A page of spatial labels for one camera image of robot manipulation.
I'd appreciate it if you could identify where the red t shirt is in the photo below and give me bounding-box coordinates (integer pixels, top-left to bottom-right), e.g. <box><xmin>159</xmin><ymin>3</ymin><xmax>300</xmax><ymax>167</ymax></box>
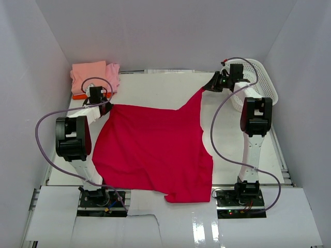
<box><xmin>92</xmin><ymin>89</ymin><xmax>214</xmax><ymax>204</ymax></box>

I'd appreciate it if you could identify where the folded orange t shirt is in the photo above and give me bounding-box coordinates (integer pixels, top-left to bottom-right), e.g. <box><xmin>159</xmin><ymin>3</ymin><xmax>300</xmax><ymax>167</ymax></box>
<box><xmin>72</xmin><ymin>94</ymin><xmax>88</xmax><ymax>100</ymax></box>

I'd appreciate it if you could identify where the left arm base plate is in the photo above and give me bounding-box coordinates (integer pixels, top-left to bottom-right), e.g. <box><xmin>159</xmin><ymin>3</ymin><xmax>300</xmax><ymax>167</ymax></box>
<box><xmin>77</xmin><ymin>189</ymin><xmax>129</xmax><ymax>218</ymax></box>

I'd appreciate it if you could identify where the white plastic basket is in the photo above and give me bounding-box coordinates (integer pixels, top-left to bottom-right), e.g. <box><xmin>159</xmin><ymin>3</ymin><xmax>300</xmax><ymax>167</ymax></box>
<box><xmin>227</xmin><ymin>58</ymin><xmax>278</xmax><ymax>105</ymax></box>

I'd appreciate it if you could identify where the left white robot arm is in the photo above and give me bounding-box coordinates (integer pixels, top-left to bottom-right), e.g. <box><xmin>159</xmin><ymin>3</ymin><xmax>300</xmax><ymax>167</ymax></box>
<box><xmin>55</xmin><ymin>84</ymin><xmax>113</xmax><ymax>206</ymax></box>

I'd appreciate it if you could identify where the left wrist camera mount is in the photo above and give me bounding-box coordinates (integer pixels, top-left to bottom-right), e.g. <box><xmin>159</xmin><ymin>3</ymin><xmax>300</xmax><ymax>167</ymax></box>
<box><xmin>83</xmin><ymin>83</ymin><xmax>95</xmax><ymax>97</ymax></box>

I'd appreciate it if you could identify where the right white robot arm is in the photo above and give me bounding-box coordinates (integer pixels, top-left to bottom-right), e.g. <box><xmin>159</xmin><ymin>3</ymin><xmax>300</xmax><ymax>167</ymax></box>
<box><xmin>203</xmin><ymin>64</ymin><xmax>273</xmax><ymax>206</ymax></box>

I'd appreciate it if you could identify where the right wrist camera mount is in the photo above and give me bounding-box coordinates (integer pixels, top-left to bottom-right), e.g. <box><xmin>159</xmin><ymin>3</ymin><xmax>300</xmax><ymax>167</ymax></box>
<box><xmin>221</xmin><ymin>59</ymin><xmax>230</xmax><ymax>76</ymax></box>

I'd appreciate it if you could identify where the folded peach t shirt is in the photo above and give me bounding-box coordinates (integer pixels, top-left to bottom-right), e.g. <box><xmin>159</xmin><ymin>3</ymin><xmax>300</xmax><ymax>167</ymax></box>
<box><xmin>70</xmin><ymin>61</ymin><xmax>106</xmax><ymax>95</ymax></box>

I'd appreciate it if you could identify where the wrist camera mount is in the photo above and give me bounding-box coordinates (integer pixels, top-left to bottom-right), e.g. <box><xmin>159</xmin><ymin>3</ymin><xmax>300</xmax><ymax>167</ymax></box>
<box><xmin>221</xmin><ymin>59</ymin><xmax>230</xmax><ymax>76</ymax></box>
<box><xmin>83</xmin><ymin>83</ymin><xmax>95</xmax><ymax>97</ymax></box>

